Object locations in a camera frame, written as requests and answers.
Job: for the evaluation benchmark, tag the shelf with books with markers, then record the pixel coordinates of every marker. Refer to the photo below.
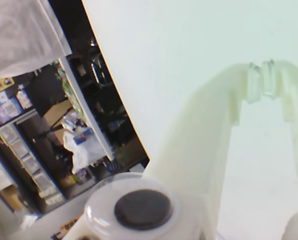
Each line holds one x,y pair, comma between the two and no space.
21,150

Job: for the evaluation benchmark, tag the white plastic bag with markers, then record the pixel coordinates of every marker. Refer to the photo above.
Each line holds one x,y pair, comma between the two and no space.
86,150

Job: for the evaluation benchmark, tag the white shirt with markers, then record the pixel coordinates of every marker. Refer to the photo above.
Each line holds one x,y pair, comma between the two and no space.
19,35

